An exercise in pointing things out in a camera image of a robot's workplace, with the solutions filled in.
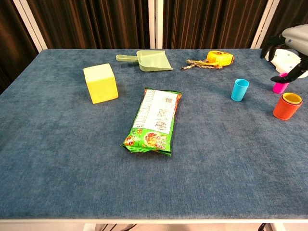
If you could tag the large orange plastic cup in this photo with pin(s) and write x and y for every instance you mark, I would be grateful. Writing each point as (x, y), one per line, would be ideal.
(284, 111)

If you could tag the dark purple plastic cup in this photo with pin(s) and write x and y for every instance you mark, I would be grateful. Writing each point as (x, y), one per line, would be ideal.
(301, 103)

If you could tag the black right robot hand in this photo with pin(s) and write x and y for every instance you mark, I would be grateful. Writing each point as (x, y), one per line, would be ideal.
(297, 37)

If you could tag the dark brown curtain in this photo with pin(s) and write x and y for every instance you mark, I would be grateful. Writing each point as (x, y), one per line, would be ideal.
(211, 24)
(96, 24)
(288, 12)
(12, 48)

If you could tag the blue fabric tablecloth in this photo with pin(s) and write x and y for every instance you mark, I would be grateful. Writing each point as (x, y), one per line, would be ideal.
(72, 168)

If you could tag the light green plastic dustpan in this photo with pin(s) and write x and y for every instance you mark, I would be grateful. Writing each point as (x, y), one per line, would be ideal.
(152, 61)

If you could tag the green snack bag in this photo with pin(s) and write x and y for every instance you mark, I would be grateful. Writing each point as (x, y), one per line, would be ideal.
(154, 115)

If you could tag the yellow tape measure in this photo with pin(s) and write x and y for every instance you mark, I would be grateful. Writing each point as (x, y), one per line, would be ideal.
(220, 57)

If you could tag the white frame post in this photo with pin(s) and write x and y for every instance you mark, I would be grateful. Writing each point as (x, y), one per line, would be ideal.
(155, 24)
(264, 24)
(30, 24)

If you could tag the pink plastic cup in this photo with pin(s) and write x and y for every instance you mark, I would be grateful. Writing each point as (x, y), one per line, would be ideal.
(279, 88)

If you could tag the light blue plastic cup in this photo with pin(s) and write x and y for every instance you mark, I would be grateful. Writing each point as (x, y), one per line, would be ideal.
(238, 92)

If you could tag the yellow plastic cup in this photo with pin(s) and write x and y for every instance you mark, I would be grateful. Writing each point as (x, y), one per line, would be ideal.
(292, 98)

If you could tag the yellow cube box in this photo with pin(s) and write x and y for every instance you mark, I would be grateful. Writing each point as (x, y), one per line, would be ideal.
(102, 86)

